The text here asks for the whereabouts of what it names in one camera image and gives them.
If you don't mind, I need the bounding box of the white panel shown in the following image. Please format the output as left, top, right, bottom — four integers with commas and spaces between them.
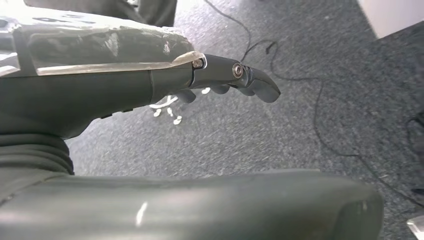
357, 0, 424, 40

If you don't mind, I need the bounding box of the metal floor plate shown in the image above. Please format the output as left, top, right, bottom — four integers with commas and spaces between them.
406, 215, 424, 240

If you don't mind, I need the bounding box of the thin black floor cable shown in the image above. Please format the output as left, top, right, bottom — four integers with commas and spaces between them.
203, 0, 253, 63

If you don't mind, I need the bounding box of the looped black floor cable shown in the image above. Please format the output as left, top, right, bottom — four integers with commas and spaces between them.
241, 39, 424, 208

